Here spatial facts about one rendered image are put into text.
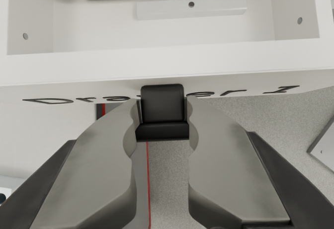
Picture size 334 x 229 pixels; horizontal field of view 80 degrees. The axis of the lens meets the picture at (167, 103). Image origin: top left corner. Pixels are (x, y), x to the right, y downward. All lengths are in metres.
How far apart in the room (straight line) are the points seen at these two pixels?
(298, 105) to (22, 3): 1.17
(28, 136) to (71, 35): 0.16
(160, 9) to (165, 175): 0.93
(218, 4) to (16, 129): 0.30
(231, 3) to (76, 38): 0.16
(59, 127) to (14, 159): 0.07
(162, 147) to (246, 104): 0.49
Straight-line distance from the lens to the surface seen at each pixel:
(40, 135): 0.33
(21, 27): 0.21
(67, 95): 0.17
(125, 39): 0.22
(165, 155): 1.05
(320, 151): 1.24
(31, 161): 0.34
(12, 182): 0.33
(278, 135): 1.17
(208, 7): 0.22
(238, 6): 0.23
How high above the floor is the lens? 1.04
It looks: 84 degrees down
